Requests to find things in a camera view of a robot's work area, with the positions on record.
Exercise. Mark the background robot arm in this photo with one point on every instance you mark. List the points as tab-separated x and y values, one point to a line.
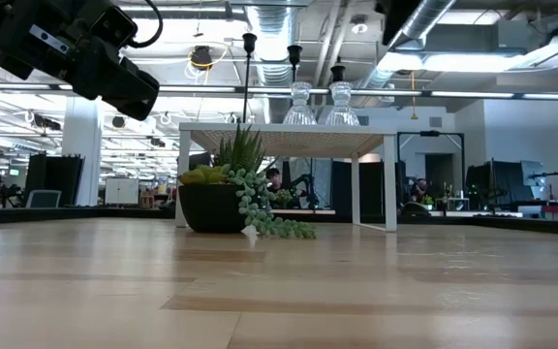
557	173

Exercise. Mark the white pillar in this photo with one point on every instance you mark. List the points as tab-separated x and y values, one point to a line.
82	150

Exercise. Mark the white cabinet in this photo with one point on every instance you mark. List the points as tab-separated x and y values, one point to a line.
121	191

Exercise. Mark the black partition screen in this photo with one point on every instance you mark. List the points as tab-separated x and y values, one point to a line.
53	179

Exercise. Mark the white perforated metal shelf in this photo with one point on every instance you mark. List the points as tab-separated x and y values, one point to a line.
284	127

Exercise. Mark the succulent plant in black pot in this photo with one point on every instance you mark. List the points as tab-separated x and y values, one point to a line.
211	208

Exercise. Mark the person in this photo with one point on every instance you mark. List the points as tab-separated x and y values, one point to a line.
420	189
273	180

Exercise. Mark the black background monitor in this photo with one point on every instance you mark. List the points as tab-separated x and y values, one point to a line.
502	181

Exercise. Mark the silver ventilation duct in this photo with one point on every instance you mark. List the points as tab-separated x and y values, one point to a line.
274	58
424	19

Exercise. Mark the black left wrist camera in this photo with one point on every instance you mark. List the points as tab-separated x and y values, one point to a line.
49	40

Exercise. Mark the black ceiling-mounted camera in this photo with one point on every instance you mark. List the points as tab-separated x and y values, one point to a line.
201	57

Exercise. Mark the black rectangular stand frame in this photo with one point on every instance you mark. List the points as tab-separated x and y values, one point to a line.
430	133

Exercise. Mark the black aluminium table frame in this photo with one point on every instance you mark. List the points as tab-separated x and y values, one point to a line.
502	224

